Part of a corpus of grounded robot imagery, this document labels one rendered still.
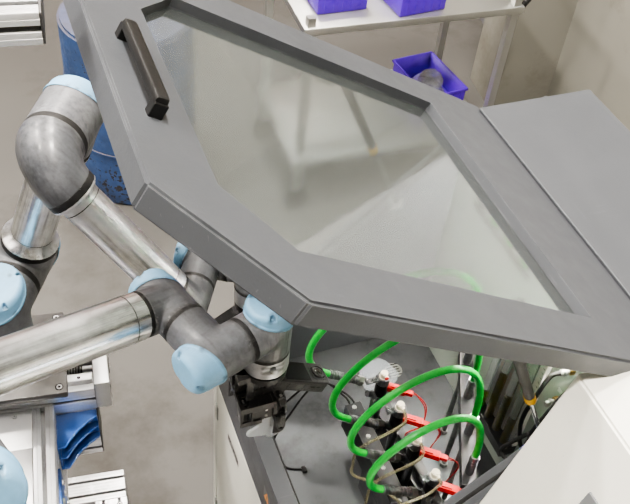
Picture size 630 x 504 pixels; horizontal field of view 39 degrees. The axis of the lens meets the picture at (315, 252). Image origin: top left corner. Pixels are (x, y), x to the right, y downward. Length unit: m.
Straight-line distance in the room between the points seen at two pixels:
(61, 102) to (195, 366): 0.56
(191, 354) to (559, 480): 0.60
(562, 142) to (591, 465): 0.75
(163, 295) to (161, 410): 1.80
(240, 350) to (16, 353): 0.31
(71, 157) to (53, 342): 0.39
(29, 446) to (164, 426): 1.18
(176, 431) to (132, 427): 0.15
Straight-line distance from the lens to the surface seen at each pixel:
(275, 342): 1.34
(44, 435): 2.01
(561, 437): 1.45
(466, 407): 1.88
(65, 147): 1.54
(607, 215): 1.76
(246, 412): 1.48
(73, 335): 1.28
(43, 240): 1.86
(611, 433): 1.37
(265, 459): 1.92
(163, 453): 3.05
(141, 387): 3.21
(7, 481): 1.12
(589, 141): 1.93
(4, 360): 1.25
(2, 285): 1.84
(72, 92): 1.62
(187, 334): 1.32
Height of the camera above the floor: 2.60
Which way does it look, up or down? 45 degrees down
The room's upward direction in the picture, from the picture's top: 7 degrees clockwise
